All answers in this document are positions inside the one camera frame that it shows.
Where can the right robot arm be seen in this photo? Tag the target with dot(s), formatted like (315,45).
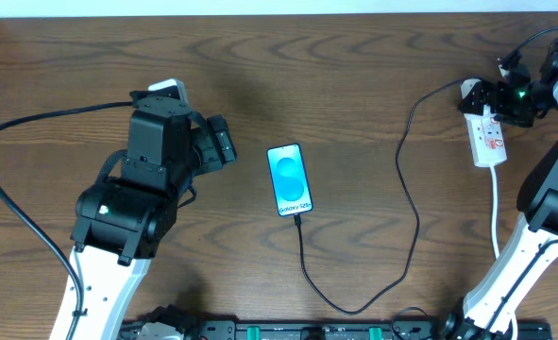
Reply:
(488,311)

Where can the blue Galaxy smartphone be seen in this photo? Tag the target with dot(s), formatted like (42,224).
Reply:
(289,179)

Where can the white power strip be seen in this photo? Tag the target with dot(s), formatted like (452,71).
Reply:
(484,131)

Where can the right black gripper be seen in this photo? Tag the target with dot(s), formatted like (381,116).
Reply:
(479,97)

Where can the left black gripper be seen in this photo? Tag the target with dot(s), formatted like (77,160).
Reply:
(220,140)

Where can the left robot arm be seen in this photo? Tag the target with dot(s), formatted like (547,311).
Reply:
(122,217)

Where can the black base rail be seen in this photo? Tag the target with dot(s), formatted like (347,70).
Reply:
(172,323)

